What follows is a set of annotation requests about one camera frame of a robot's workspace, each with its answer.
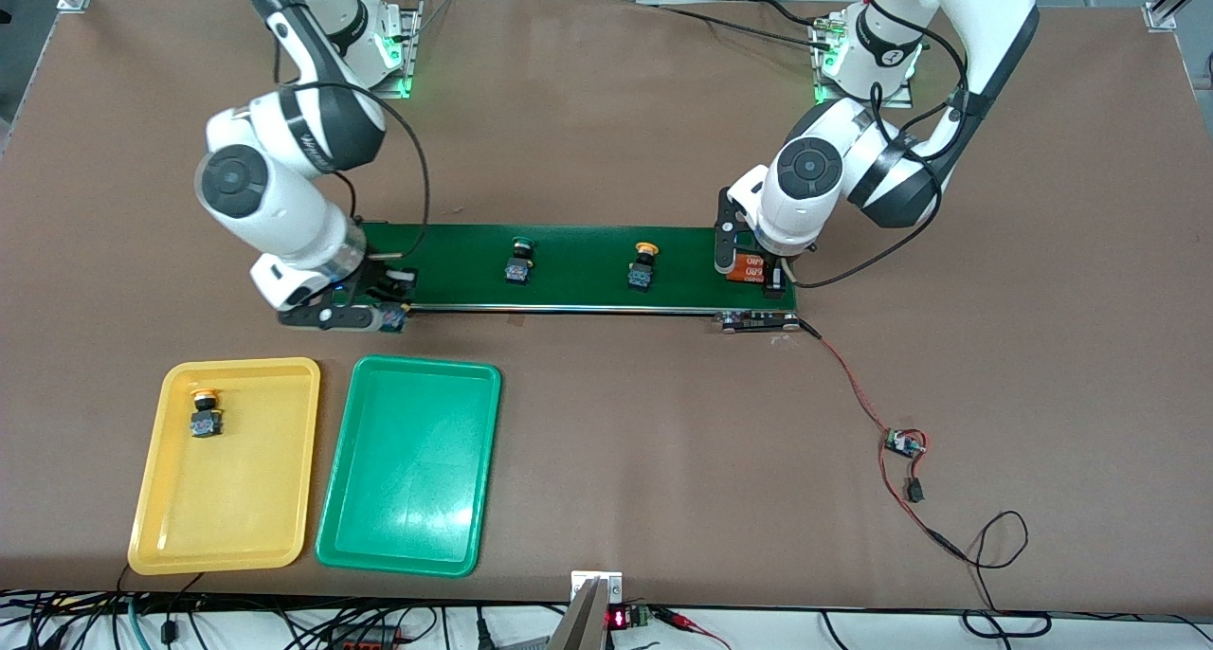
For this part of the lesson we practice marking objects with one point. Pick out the yellow plastic tray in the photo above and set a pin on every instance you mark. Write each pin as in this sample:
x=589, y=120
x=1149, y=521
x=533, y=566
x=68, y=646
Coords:
x=227, y=517

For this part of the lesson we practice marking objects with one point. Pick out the red digit display module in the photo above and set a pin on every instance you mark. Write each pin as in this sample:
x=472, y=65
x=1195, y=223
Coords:
x=618, y=619

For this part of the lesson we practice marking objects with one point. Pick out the green plastic tray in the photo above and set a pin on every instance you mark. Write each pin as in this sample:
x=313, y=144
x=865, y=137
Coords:
x=407, y=470

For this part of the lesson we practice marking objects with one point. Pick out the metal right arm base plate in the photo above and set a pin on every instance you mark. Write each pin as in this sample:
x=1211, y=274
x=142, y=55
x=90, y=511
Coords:
x=406, y=89

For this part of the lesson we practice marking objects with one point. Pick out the small metal bracket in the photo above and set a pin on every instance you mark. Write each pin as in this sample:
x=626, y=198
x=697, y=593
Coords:
x=614, y=588

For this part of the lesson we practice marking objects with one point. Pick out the red clip lead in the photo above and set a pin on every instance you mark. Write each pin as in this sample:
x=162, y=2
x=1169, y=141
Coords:
x=678, y=618

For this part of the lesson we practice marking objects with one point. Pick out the yellow push button switch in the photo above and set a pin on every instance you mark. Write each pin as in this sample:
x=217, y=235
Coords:
x=642, y=279
x=205, y=424

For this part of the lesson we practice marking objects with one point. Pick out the orange and black power strip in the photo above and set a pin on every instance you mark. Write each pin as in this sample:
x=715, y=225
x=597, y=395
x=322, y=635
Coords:
x=370, y=639

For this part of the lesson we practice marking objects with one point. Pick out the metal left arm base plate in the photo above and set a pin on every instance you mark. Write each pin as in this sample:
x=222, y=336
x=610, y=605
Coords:
x=823, y=89

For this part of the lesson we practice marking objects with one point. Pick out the green belt conveyor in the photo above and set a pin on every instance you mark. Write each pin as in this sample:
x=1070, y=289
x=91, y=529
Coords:
x=578, y=271

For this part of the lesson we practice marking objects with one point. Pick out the small green circuit board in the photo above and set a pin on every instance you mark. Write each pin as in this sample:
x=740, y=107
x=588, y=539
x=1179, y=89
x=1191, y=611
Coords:
x=902, y=443

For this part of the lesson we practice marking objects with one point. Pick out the green push button switch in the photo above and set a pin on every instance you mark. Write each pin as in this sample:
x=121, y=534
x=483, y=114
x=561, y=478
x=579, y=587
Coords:
x=516, y=273
x=395, y=321

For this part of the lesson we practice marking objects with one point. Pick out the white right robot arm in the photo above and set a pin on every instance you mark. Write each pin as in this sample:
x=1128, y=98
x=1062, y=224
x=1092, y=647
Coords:
x=275, y=205

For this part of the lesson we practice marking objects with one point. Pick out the grey camera mount bar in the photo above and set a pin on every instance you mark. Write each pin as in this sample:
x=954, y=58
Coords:
x=580, y=626

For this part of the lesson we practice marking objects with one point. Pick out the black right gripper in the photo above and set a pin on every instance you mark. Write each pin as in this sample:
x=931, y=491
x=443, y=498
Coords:
x=371, y=279

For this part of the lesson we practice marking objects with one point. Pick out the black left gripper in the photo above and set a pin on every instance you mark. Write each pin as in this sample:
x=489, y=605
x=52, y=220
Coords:
x=780, y=273

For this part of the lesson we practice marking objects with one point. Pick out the orange 4680 battery cylinder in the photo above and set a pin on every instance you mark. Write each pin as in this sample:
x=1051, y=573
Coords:
x=749, y=269

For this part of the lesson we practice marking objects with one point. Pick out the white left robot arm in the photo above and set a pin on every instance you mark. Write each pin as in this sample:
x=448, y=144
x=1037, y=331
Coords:
x=986, y=15

